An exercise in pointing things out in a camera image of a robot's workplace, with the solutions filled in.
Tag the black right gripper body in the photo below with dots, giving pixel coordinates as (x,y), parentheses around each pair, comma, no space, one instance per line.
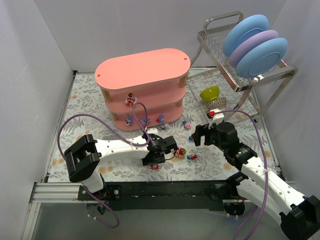
(203,135)

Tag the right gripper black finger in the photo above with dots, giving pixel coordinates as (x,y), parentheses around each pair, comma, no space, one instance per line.
(202,129)
(198,139)

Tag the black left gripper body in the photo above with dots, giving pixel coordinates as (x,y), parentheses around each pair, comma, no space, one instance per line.
(153,159)

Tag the pink bear holding white toy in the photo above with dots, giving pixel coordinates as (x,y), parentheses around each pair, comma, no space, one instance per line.
(154,167)

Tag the red blue cat toy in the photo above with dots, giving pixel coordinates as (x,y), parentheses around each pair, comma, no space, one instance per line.
(192,157)

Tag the purple bunny with red bow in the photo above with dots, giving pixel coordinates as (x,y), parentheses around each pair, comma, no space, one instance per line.
(161,118)

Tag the purple bunny with strawberry cake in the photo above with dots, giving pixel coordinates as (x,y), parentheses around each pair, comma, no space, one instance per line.
(128,120)

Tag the pink bear strawberry cake toy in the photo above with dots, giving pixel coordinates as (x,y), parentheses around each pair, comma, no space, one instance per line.
(130,100)

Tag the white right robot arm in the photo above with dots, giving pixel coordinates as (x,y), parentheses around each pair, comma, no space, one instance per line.
(297,214)

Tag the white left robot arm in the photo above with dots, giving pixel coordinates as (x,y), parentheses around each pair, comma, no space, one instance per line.
(83,157)

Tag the pink three-tier wooden shelf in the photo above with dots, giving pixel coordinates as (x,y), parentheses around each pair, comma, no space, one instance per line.
(157,78)

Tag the pink round duck toy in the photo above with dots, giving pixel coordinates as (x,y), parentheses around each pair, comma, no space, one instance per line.
(186,124)

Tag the white blue penguin toy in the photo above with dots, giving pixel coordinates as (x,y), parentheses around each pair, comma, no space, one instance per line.
(165,126)

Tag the brown patterned ceramic bowl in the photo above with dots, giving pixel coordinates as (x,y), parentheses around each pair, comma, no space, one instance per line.
(218,103)

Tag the green bowl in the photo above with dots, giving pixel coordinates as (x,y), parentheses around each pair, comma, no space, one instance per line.
(210,94)

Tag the metal dish rack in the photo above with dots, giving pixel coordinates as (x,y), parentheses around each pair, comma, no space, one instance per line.
(211,39)

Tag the blue front plate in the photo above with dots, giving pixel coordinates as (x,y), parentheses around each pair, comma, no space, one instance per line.
(262,58)

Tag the blue plate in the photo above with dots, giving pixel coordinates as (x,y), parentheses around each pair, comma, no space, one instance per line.
(262,58)
(244,30)

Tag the purple plate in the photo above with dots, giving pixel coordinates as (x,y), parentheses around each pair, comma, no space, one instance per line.
(250,44)

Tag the blue rear plate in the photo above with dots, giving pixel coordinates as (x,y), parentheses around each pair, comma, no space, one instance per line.
(244,30)

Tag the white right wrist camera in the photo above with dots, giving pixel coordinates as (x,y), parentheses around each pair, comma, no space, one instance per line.
(216,117)

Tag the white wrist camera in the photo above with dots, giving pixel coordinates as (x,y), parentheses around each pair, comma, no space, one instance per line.
(216,117)
(152,131)

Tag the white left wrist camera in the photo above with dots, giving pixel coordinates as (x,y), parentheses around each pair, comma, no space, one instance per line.
(152,131)

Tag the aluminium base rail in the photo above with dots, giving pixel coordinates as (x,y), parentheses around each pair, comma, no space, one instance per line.
(216,195)

